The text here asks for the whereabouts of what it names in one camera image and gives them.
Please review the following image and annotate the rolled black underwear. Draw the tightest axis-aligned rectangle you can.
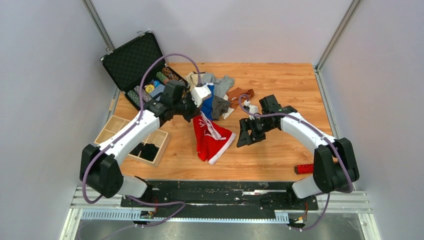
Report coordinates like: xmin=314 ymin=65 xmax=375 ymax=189
xmin=139 ymin=143 xmax=159 ymax=162

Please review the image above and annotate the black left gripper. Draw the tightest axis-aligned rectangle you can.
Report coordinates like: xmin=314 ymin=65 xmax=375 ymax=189
xmin=172 ymin=91 xmax=203 ymax=123

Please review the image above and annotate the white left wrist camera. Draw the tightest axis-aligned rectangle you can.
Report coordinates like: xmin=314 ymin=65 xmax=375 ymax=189
xmin=190 ymin=85 xmax=212 ymax=108

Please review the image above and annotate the grey striped underwear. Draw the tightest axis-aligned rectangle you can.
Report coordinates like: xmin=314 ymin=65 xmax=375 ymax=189
xmin=200 ymin=72 xmax=235 ymax=99

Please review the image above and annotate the red glitter lint roller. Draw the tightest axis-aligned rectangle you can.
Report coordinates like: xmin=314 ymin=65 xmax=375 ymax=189
xmin=294 ymin=163 xmax=314 ymax=175

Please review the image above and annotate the grey-green underwear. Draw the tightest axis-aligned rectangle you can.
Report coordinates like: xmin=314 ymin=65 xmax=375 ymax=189
xmin=211 ymin=96 xmax=231 ymax=120

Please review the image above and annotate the blue underwear white waistband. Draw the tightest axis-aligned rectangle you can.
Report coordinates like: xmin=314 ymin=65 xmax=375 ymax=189
xmin=200 ymin=83 xmax=215 ymax=121

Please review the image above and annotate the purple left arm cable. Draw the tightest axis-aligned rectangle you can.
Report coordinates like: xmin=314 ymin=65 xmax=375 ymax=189
xmin=81 ymin=52 xmax=202 ymax=229

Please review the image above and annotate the wooden compartment tray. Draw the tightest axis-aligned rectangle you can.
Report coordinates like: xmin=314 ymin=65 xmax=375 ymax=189
xmin=94 ymin=115 xmax=171 ymax=167

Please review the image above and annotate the black aluminium poker chip case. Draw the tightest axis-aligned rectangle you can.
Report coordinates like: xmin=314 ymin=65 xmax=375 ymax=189
xmin=100 ymin=30 xmax=186 ymax=110

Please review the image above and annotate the red underwear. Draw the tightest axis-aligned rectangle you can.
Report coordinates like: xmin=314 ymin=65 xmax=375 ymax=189
xmin=192 ymin=112 xmax=236 ymax=165

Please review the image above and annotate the beige underwear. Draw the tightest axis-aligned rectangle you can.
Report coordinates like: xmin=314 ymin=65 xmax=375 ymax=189
xmin=184 ymin=71 xmax=199 ymax=88

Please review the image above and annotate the black pinstriped underwear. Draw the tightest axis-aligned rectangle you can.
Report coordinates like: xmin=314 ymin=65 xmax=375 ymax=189
xmin=130 ymin=142 xmax=145 ymax=157

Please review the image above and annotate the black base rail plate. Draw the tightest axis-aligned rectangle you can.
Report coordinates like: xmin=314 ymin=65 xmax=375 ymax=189
xmin=141 ymin=180 xmax=319 ymax=219

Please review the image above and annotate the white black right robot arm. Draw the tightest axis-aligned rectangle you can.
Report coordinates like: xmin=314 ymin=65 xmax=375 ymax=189
xmin=237 ymin=94 xmax=360 ymax=209

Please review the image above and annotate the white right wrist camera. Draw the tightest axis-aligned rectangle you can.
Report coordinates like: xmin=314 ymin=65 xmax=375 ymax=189
xmin=243 ymin=100 xmax=259 ymax=119

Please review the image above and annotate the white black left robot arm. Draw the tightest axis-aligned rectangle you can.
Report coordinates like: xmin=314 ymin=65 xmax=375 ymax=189
xmin=79 ymin=80 xmax=212 ymax=207

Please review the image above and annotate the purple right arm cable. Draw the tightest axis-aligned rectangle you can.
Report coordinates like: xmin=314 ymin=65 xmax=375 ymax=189
xmin=238 ymin=94 xmax=355 ymax=232

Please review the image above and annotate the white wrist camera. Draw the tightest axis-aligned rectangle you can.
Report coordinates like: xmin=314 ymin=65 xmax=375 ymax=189
xmin=190 ymin=85 xmax=212 ymax=108
xmin=243 ymin=100 xmax=259 ymax=119

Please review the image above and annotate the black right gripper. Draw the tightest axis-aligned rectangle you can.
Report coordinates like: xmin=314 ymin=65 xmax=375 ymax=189
xmin=236 ymin=117 xmax=275 ymax=148

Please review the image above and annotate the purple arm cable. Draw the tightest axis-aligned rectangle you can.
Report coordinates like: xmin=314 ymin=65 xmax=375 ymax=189
xmin=81 ymin=52 xmax=202 ymax=229
xmin=238 ymin=94 xmax=355 ymax=232

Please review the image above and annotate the brown underwear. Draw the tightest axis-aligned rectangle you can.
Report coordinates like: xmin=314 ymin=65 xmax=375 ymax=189
xmin=226 ymin=87 xmax=255 ymax=109

